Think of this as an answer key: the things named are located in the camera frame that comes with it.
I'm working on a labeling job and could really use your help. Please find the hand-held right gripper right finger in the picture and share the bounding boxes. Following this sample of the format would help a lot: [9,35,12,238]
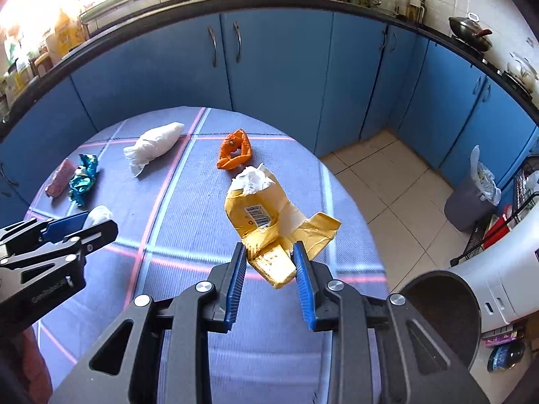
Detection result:
[292,241,491,404]

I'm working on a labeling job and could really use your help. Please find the black kitchen countertop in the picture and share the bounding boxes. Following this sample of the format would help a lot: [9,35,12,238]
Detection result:
[0,0,539,135]

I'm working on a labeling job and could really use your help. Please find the orange crumpled wrapper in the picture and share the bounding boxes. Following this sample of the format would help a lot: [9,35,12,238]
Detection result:
[216,128,254,172]

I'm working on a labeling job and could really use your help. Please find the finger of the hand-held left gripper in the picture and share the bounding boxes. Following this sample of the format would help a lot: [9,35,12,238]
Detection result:
[0,219,120,279]
[0,211,90,258]

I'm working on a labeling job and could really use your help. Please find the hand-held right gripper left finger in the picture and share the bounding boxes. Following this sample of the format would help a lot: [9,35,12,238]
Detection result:
[53,242,248,404]

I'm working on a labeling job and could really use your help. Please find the white appliance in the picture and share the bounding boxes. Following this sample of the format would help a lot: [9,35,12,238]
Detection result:
[448,185,539,338]

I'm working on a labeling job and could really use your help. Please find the yellow detergent bottle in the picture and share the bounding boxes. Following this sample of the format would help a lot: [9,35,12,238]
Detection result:
[46,8,87,58]

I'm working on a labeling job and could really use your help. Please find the purple flat box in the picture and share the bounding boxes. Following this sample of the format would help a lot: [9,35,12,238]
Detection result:
[484,328,527,348]

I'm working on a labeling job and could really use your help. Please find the black round bin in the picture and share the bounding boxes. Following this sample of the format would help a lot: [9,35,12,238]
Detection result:
[391,270,483,372]

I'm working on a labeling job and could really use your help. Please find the yellow paper package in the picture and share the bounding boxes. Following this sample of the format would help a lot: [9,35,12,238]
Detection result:
[224,164,343,290]

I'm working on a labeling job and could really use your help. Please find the white plastic lid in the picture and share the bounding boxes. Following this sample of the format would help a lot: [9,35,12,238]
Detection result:
[82,205,114,228]

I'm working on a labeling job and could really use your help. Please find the black wok with lid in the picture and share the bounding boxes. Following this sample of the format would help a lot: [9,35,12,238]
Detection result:
[447,13,495,52]

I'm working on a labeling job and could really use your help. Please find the blue round container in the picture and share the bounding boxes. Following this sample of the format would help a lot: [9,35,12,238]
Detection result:
[487,341,527,373]

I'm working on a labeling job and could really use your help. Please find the grey bin with white liner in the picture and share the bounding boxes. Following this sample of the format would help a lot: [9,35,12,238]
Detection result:
[443,145,503,233]

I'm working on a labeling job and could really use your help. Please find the white crumpled plastic bag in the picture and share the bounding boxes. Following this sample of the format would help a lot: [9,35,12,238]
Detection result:
[123,121,186,177]

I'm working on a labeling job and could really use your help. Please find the pink crumpled wrapper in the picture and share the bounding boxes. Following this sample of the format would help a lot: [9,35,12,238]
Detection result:
[45,158,75,198]

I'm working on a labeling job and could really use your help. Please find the teal crumpled foil wrapper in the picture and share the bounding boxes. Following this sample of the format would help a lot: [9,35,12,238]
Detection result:
[68,154,100,208]

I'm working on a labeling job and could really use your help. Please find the blue kitchen cabinets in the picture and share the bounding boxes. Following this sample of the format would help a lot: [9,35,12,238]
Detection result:
[0,6,539,220]

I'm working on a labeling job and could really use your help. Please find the white ceramic pot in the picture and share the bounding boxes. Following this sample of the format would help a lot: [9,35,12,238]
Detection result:
[505,53,539,94]

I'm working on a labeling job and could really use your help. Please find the person's left hand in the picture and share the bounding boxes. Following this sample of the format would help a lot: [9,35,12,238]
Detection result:
[21,327,54,404]

